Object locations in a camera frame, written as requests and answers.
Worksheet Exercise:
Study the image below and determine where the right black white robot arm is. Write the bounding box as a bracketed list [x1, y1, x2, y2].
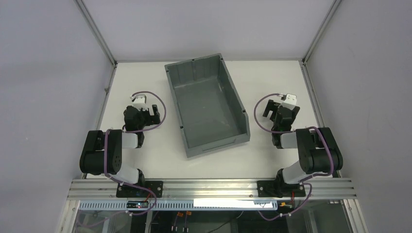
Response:
[263, 100, 343, 189]

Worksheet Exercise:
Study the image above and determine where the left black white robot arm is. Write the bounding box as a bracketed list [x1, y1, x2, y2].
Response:
[79, 104, 161, 187]

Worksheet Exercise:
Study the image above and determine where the grey plastic storage bin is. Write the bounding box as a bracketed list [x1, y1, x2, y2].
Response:
[164, 53, 251, 158]

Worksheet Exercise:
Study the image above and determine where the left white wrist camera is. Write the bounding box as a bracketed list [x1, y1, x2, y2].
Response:
[130, 94, 148, 111]

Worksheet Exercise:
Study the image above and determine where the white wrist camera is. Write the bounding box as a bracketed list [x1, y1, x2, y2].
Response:
[130, 94, 148, 111]
[281, 93, 297, 106]

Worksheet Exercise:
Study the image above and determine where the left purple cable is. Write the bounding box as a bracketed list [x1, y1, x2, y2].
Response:
[103, 91, 167, 181]

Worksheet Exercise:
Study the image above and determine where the purple cable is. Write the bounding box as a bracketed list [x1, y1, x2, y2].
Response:
[103, 91, 167, 181]
[253, 93, 335, 178]

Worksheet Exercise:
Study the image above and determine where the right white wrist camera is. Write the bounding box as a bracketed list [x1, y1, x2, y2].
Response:
[281, 93, 297, 106]

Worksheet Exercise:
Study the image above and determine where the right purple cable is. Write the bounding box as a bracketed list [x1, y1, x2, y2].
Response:
[253, 93, 335, 178]

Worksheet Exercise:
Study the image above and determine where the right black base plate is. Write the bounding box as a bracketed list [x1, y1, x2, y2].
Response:
[257, 180, 306, 198]

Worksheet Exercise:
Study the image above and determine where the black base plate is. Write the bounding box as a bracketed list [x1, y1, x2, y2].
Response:
[116, 180, 164, 198]
[257, 180, 306, 198]

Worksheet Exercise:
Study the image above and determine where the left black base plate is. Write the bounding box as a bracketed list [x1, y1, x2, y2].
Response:
[116, 180, 164, 198]

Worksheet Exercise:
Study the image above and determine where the aluminium front rail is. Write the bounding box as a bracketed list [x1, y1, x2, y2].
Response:
[67, 178, 357, 200]

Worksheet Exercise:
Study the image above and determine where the grey slotted cable duct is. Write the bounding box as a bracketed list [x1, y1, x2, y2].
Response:
[79, 199, 278, 211]

